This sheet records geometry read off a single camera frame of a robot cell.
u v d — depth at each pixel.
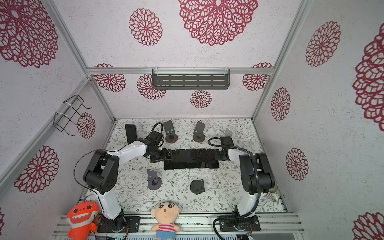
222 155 0.85
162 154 0.85
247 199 0.55
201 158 1.69
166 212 0.70
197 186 0.81
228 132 1.02
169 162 0.97
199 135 1.04
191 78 0.94
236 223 0.67
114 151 0.55
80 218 0.69
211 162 1.06
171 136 1.07
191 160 1.85
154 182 0.84
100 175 0.49
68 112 0.78
